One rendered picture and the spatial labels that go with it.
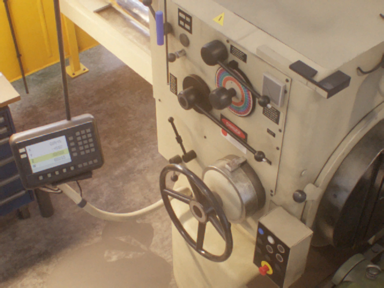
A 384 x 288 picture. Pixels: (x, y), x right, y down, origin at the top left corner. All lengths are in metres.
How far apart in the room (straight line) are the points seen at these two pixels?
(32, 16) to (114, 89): 0.81
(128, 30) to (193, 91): 1.07
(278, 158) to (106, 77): 3.01
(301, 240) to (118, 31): 1.57
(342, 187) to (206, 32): 0.66
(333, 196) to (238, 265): 0.88
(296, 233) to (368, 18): 0.70
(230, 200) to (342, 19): 0.69
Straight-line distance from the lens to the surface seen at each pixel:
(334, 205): 2.00
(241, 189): 1.98
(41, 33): 4.54
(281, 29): 1.79
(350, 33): 1.81
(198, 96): 2.03
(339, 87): 1.63
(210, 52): 1.82
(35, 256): 3.62
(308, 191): 1.89
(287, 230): 1.94
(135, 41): 2.95
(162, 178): 2.07
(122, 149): 4.11
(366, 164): 1.95
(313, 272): 2.75
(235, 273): 2.72
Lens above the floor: 2.86
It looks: 44 degrees down
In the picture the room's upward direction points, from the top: straight up
